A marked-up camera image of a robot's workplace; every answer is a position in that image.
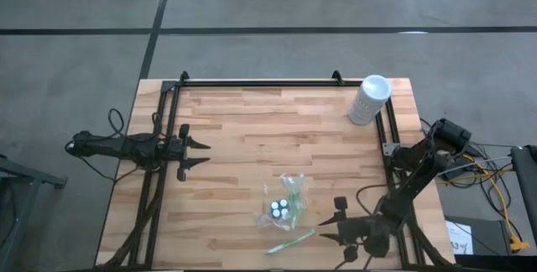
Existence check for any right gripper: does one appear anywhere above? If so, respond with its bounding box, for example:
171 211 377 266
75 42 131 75
317 196 394 264

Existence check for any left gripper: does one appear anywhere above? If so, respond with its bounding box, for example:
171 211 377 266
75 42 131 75
167 123 211 182

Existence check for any clear plastic bag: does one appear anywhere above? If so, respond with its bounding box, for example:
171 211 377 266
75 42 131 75
253 173 308 233

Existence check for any white paper label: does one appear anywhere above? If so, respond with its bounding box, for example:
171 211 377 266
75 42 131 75
445 220 474 255

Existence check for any white wipes canister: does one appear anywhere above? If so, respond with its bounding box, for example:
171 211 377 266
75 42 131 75
347 74 394 127

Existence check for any black box with label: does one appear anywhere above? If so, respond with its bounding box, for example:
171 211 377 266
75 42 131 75
444 215 517 259

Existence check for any dark grey stand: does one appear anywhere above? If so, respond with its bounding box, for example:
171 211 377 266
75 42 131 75
0 154 68 272

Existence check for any black side table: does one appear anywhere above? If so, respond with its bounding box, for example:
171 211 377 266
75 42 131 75
510 144 537 239

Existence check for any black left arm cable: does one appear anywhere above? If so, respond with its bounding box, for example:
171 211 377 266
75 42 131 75
107 107 127 135

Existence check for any black aluminium rig frame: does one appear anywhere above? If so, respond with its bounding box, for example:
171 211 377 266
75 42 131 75
95 70 456 271

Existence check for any yellow cable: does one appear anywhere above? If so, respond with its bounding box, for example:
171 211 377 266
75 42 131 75
435 149 530 252

